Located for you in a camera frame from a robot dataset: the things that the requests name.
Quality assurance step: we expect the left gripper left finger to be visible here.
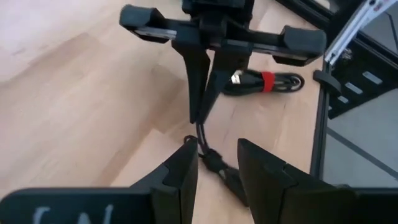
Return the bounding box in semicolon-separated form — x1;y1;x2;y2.
129;138;200;224

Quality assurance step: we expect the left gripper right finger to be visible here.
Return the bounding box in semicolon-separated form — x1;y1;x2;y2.
237;138;340;224

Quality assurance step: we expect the black table frame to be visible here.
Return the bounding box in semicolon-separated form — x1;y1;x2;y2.
275;0;398;181

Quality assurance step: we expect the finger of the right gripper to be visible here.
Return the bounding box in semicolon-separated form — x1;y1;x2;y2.
197;49;252;126
172;41;212;124

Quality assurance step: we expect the black frame clamp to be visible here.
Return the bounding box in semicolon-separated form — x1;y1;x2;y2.
312;69;342;96

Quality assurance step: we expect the thin black cable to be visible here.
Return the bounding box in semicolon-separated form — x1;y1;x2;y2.
183;123;249;207

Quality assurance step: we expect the silver aluminium rail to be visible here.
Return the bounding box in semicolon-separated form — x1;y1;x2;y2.
324;0;398;66

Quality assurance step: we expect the thick black cable red strap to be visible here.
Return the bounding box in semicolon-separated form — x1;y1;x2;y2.
222;68;305;96

